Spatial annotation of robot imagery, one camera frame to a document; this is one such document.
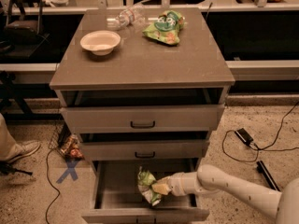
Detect white paper bowl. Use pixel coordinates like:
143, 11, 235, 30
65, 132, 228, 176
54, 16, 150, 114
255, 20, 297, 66
80, 31, 121, 56

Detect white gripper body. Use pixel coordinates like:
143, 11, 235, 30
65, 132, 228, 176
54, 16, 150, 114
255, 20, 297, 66
163, 172, 200, 196

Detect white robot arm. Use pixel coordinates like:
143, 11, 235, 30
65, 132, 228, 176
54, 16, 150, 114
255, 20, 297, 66
152, 164, 299, 224

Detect grey drawer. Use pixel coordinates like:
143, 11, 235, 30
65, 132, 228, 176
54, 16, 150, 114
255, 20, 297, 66
61, 105, 224, 134
80, 140, 209, 161
82, 159, 209, 224

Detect bottom grey drawer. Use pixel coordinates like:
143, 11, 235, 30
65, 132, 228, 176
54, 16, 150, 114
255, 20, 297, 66
82, 159, 209, 224

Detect white sneaker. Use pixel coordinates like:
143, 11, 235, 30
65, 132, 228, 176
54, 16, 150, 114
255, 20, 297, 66
5, 141, 40, 163

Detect grey drawer cabinet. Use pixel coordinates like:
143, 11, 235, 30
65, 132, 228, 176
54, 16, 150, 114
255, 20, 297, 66
49, 7, 235, 224

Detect beige trouser leg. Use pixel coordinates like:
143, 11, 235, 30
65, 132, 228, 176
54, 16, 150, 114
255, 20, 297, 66
0, 114, 20, 162

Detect black tripod foot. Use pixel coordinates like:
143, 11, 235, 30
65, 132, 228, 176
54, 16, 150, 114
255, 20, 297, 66
0, 162, 33, 175

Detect blue tape cross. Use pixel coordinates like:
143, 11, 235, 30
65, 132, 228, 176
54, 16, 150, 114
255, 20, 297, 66
57, 159, 79, 184

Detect green jalapeno chip bag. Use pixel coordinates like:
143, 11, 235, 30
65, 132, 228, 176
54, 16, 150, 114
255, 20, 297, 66
137, 166, 162, 206

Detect black metal bar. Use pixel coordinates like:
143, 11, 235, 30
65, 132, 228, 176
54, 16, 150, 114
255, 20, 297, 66
257, 161, 279, 191

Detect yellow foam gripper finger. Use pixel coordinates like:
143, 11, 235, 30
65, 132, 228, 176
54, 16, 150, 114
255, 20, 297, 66
152, 183, 171, 195

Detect green cartoon snack bag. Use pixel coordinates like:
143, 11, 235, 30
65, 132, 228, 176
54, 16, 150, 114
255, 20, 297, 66
143, 10, 184, 46

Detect black chair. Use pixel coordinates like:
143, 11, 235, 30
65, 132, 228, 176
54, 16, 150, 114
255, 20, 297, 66
0, 0, 49, 59

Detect middle grey drawer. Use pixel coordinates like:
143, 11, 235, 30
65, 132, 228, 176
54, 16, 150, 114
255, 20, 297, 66
80, 140, 209, 161

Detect black power adapter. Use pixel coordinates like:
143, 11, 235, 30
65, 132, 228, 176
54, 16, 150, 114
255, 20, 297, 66
235, 128, 253, 146

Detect black adapter cable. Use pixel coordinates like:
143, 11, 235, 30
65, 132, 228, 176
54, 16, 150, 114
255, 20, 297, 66
221, 101, 299, 164

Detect black floor cable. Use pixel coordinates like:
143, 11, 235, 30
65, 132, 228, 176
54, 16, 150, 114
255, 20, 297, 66
45, 147, 62, 224

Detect wire basket with snacks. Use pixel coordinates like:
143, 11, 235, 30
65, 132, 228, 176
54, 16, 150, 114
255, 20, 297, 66
49, 123, 84, 160

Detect top grey drawer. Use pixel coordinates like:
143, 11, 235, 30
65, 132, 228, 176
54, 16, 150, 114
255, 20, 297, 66
61, 105, 224, 134

